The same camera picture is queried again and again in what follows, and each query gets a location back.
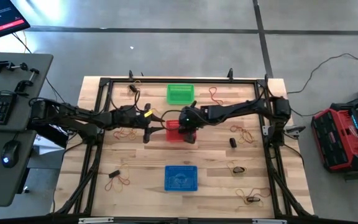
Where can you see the silver metal bracket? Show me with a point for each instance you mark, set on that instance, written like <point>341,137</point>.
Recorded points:
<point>95,220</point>
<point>269,221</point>

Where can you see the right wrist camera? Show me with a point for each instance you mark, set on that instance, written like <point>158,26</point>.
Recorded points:
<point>187,116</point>

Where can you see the red plastic basket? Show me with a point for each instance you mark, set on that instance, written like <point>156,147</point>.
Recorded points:
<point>172,135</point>

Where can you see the red black equipment case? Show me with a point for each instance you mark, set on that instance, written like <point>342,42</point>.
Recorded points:
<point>337,140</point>

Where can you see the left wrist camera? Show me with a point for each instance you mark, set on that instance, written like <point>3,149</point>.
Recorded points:
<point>126,112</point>

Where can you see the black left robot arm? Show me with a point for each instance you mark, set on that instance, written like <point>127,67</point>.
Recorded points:
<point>73,116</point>

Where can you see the black desk clamp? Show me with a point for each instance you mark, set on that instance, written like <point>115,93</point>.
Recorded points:
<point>3,66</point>
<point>23,84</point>

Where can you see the blue plastic basket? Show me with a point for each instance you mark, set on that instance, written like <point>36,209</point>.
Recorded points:
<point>181,178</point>

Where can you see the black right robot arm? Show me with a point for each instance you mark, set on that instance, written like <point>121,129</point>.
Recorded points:
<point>235,110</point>

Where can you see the black clip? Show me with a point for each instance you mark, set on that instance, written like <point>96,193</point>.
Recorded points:
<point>132,88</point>

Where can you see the black rubber band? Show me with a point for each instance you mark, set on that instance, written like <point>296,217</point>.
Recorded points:
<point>233,142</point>
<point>238,170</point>
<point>114,174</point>
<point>253,199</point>

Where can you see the black aluminium table frame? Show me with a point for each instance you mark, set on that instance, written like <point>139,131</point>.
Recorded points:
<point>182,80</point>

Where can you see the green plastic basket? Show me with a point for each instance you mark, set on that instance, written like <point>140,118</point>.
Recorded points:
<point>180,94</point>

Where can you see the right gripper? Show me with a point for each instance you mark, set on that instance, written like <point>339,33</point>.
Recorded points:
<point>201,119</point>

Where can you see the black angled base block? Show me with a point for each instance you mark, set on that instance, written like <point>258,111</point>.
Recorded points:
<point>53,137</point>

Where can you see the black computer mouse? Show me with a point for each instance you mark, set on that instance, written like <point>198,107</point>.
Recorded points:
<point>11,152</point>

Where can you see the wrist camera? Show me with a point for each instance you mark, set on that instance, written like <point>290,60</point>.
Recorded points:
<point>126,112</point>
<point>187,116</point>

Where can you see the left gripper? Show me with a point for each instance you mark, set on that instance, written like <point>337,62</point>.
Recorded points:
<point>140,123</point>

